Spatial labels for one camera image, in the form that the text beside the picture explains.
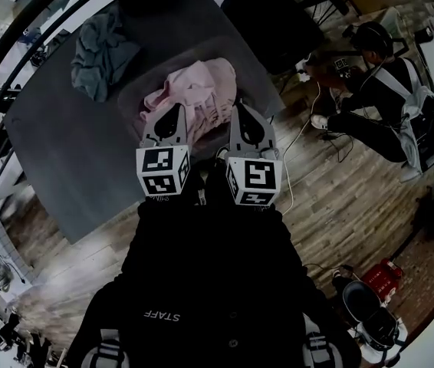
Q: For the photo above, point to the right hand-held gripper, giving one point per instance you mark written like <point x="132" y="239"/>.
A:
<point x="257" y="176"/>

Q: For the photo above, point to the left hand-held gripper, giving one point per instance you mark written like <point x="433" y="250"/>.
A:
<point x="157" y="163"/>

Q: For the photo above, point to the translucent plastic bin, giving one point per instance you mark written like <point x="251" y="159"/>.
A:
<point x="130" y="102"/>

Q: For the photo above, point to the pink clothes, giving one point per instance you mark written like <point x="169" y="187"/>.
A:
<point x="201" y="83"/>

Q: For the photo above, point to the grey-green clothes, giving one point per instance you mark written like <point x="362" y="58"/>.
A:
<point x="98" y="63"/>

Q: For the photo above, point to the red plastic package with text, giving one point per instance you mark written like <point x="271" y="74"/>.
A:
<point x="380" y="278"/>

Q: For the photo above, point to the white power strip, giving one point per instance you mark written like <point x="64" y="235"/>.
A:
<point x="303" y="73"/>

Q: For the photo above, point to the dark grey table white legs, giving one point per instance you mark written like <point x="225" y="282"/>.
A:
<point x="67" y="167"/>

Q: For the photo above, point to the black office chair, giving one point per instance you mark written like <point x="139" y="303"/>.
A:
<point x="274" y="33"/>

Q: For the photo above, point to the person's black jacket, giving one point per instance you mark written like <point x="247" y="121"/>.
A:
<point x="209" y="274"/>

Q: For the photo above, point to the grey plastic chair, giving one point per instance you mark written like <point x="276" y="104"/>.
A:
<point x="391" y="17"/>

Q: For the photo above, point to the black round case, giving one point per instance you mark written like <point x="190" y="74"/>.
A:
<point x="359" y="301"/>

